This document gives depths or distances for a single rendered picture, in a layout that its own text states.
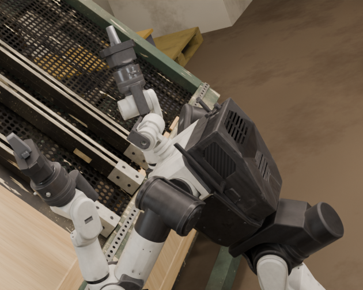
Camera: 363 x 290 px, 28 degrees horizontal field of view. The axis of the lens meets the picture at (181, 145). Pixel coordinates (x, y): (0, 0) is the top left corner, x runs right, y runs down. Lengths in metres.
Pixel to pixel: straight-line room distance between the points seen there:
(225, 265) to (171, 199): 1.82
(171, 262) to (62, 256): 1.03
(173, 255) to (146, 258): 1.67
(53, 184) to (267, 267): 0.67
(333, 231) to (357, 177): 2.25
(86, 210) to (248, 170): 0.43
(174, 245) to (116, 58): 1.49
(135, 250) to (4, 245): 0.74
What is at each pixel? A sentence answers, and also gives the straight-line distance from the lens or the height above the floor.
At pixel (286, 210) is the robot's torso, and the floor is 1.09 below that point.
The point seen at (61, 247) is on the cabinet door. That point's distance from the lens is 2.59.
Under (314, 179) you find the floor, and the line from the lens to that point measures 4.36.
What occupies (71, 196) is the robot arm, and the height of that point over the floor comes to 1.44.
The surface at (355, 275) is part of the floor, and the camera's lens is 3.53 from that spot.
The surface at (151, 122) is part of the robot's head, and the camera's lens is 1.99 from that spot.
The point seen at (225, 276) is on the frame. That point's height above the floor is 0.18.
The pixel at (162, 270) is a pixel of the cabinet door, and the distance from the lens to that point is 3.40.
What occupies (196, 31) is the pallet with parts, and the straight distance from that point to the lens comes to 7.58.
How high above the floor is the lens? 2.14
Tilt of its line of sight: 23 degrees down
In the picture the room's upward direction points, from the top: 23 degrees counter-clockwise
